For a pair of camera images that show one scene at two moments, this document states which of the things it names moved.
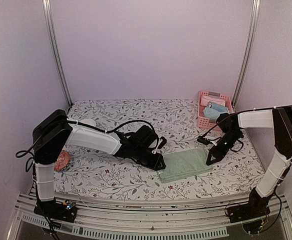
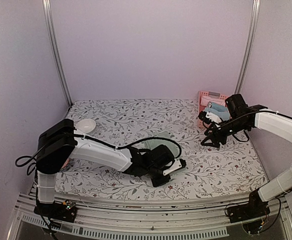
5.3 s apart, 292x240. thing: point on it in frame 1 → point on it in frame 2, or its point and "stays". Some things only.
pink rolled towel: x=205 y=100 stays
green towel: x=184 y=164 → x=153 y=140
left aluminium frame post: x=49 y=25 stays
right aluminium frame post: x=256 y=8 stays
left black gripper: x=157 y=165 → x=158 y=183
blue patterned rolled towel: x=218 y=107 stays
